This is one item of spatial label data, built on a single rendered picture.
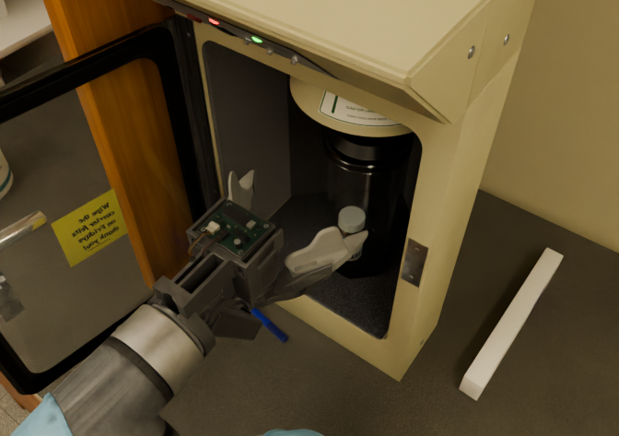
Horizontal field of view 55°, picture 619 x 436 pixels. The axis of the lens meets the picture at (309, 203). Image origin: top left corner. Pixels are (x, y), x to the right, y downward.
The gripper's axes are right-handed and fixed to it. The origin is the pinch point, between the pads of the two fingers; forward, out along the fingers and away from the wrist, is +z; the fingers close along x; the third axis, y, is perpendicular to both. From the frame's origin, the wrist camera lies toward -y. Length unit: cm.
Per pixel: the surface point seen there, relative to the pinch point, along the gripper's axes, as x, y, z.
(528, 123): -10.7, -15.5, 43.9
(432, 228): -13.5, 3.8, 1.7
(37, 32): 102, -32, 28
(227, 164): 14.4, -4.3, 2.3
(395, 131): -6.3, 9.4, 6.0
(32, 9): 111, -32, 33
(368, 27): -9.6, 28.7, -6.0
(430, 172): -12.2, 10.6, 1.9
